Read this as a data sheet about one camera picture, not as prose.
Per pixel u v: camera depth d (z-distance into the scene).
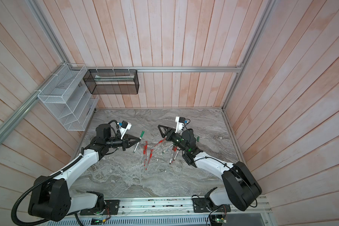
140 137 0.77
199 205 0.73
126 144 0.70
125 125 0.70
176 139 0.70
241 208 0.42
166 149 0.95
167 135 0.70
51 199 0.40
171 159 0.90
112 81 1.06
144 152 0.95
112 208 0.73
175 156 0.92
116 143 0.70
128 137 0.72
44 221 0.43
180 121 0.72
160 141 1.01
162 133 0.72
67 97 0.70
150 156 0.93
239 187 0.43
